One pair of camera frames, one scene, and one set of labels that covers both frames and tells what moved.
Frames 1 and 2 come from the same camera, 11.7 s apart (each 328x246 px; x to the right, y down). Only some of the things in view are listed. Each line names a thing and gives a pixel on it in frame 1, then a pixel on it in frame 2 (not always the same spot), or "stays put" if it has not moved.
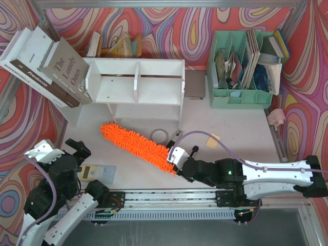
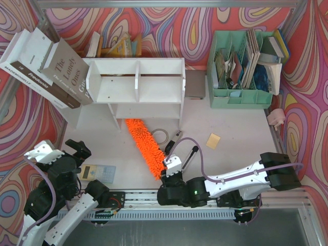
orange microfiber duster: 155,152 to 151,155
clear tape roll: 159,136 stays put
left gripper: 77,147 stays put
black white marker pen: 195,150 stays put
